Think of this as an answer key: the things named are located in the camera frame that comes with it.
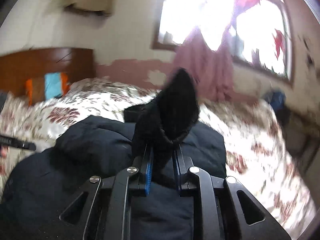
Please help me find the left pink curtain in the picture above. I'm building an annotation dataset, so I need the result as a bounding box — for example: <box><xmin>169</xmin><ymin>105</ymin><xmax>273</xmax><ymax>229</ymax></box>
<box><xmin>173</xmin><ymin>28</ymin><xmax>216</xmax><ymax>101</ymax></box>

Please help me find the blue backpack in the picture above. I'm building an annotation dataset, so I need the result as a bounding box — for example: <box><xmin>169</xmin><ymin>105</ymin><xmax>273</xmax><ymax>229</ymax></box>
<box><xmin>263</xmin><ymin>89</ymin><xmax>286</xmax><ymax>113</ymax></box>

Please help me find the black padded jacket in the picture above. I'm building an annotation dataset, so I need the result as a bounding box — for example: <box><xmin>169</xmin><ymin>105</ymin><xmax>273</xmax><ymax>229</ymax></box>
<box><xmin>1</xmin><ymin>68</ymin><xmax>226</xmax><ymax>239</ymax></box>

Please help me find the red hanging garment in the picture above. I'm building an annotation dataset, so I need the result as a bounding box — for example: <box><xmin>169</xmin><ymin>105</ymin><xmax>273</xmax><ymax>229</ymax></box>
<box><xmin>273</xmin><ymin>29</ymin><xmax>285</xmax><ymax>59</ymax></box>

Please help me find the pink curtain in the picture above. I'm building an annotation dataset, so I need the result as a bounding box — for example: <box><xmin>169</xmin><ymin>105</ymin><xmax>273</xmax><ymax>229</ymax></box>
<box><xmin>173</xmin><ymin>28</ymin><xmax>216</xmax><ymax>101</ymax></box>
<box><xmin>195</xmin><ymin>0</ymin><xmax>276</xmax><ymax>98</ymax></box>

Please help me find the floral bed quilt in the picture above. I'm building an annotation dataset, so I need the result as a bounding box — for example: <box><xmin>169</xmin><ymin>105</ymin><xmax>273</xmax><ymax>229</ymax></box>
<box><xmin>1</xmin><ymin>78</ymin><xmax>316</xmax><ymax>239</ymax></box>

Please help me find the right pink curtain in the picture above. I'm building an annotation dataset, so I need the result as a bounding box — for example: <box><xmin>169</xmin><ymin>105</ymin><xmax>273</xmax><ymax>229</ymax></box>
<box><xmin>195</xmin><ymin>0</ymin><xmax>276</xmax><ymax>98</ymax></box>

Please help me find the orange blue striped pillow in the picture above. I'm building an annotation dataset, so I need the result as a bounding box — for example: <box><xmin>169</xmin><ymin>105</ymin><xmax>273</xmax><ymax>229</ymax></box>
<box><xmin>25</xmin><ymin>72</ymin><xmax>70</xmax><ymax>106</ymax></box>

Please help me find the brown wooden headboard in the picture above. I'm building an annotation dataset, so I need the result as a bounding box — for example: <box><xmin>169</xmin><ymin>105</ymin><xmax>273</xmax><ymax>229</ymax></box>
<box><xmin>0</xmin><ymin>47</ymin><xmax>95</xmax><ymax>96</ymax></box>

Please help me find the brown framed window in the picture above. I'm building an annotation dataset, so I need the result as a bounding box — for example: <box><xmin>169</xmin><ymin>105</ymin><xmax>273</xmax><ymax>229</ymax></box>
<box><xmin>151</xmin><ymin>0</ymin><xmax>295</xmax><ymax>85</ymax></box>

